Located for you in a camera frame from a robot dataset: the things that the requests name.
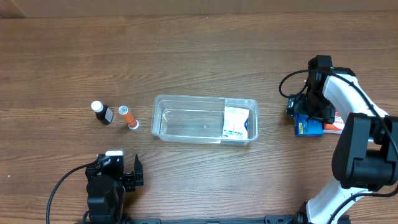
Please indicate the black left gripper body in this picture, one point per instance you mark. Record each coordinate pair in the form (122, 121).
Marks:
(128, 180)

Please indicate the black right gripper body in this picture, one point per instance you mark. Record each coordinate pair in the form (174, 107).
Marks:
(306, 115)

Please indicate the white blue Hansaplast box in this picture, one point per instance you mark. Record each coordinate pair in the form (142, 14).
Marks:
(235, 123)

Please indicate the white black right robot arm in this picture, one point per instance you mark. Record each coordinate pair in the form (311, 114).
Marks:
(365, 157)

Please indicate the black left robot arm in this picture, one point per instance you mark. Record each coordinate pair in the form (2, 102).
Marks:
(107, 186)

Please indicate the clear plastic container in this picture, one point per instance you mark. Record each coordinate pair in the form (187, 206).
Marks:
(199, 119)

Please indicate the blue cough medicine box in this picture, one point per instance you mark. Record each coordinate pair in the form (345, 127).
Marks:
(304, 126)

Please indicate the red white medicine box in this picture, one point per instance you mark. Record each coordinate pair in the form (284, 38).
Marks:
(336, 127)

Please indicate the orange tablet tube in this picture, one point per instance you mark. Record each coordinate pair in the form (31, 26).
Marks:
(132, 122)

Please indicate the dark syrup bottle white cap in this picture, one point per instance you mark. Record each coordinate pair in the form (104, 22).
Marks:
(102, 112)

